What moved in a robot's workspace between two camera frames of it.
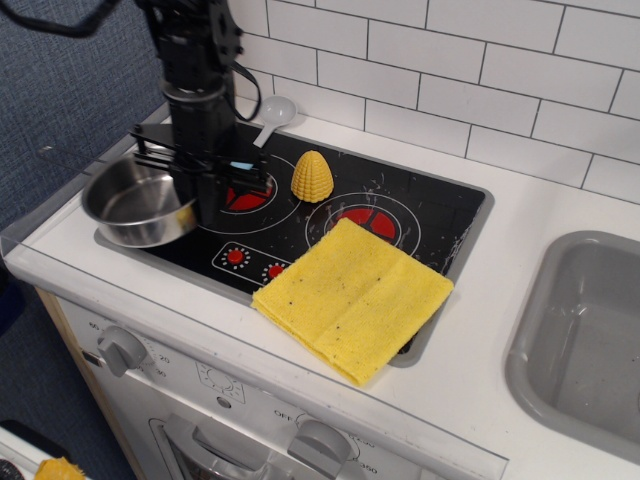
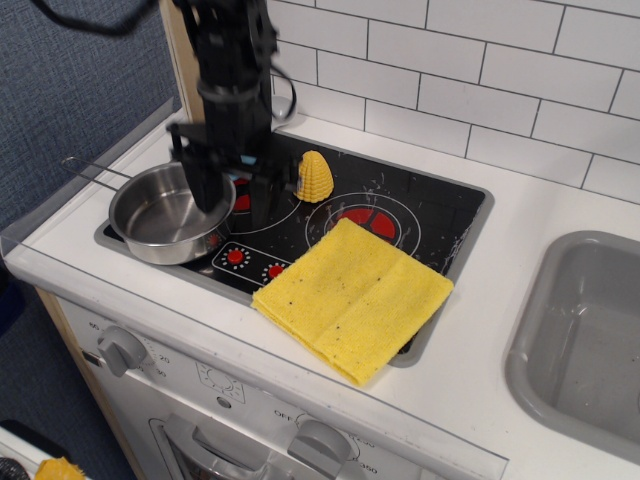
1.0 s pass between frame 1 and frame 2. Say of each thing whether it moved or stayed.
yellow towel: stayed
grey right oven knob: stayed
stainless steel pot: moved
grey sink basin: stayed
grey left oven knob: stayed
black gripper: moved
